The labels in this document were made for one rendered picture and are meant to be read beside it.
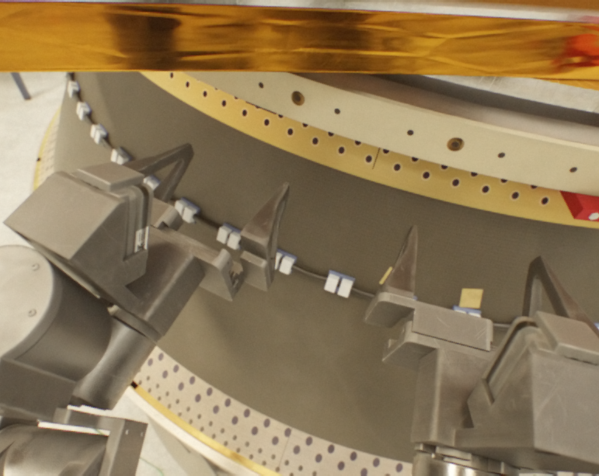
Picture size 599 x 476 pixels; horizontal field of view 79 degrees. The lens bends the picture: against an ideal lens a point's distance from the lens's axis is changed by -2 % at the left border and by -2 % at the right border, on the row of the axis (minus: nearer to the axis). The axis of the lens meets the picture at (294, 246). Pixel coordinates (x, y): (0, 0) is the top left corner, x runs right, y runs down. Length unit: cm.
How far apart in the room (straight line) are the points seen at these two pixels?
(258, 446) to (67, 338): 53
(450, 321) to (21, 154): 338
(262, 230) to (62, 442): 17
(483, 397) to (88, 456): 20
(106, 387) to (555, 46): 41
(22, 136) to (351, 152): 337
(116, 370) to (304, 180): 30
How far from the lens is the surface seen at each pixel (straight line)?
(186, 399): 72
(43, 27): 32
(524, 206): 47
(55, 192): 21
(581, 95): 43
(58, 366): 22
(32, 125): 377
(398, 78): 41
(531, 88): 41
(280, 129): 46
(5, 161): 347
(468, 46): 35
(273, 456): 70
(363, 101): 36
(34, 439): 27
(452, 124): 37
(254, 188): 49
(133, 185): 21
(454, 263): 48
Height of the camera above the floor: 189
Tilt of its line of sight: 52 degrees down
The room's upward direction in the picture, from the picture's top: 7 degrees clockwise
